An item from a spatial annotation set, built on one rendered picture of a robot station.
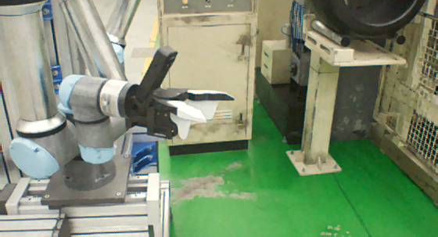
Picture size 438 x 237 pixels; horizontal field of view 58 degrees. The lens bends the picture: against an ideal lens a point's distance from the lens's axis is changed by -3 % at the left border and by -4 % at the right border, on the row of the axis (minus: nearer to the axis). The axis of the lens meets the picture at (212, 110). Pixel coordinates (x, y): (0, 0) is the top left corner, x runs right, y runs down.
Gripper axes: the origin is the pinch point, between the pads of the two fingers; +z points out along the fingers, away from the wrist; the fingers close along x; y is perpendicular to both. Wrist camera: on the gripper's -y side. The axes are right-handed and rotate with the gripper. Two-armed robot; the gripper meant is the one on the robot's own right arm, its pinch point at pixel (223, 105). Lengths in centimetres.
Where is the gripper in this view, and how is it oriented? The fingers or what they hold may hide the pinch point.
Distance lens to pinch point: 73.9
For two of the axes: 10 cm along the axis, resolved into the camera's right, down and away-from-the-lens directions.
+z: 9.3, 1.5, -3.3
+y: -0.5, 9.5, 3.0
